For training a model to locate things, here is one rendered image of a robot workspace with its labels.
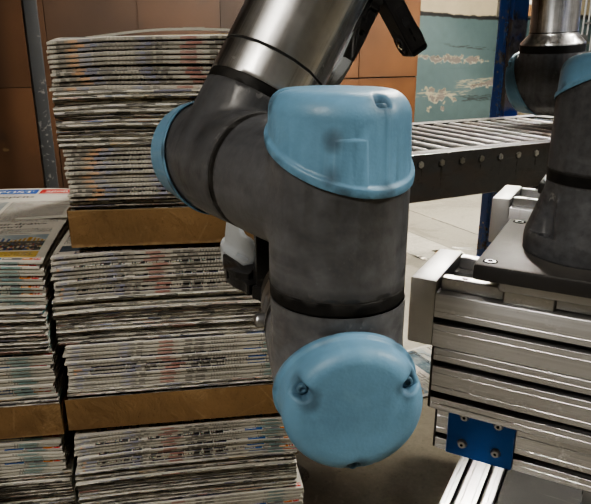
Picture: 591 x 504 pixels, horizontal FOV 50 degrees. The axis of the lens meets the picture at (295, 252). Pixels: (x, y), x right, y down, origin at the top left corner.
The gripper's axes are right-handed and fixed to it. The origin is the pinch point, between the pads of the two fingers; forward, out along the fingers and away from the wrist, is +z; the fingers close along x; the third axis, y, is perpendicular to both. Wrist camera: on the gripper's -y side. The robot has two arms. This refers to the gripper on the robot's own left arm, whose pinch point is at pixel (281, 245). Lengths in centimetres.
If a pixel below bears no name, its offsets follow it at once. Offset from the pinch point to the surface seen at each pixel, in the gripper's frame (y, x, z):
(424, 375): -84, -59, 116
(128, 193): 4.5, 16.0, 6.8
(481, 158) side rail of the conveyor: -8, -61, 91
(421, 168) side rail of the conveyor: -9, -43, 85
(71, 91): 15.2, 21.0, 7.7
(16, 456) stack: -27.8, 32.0, 6.9
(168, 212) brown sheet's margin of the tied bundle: 2.1, 11.9, 7.1
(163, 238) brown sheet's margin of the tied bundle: -0.9, 12.6, 7.3
